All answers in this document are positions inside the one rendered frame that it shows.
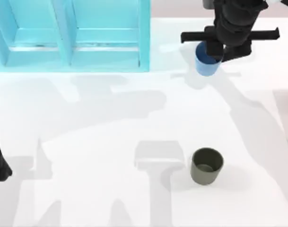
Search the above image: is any blue cup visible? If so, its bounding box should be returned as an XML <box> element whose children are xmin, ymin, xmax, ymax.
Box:
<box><xmin>195</xmin><ymin>41</ymin><xmax>224</xmax><ymax>77</ymax></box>

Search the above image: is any light blue rack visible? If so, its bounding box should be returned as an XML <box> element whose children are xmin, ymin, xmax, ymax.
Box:
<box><xmin>0</xmin><ymin>0</ymin><xmax>150</xmax><ymax>73</ymax></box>

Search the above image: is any olive green cup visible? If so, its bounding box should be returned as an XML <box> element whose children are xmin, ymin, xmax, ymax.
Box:
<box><xmin>190</xmin><ymin>147</ymin><xmax>225</xmax><ymax>186</ymax></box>

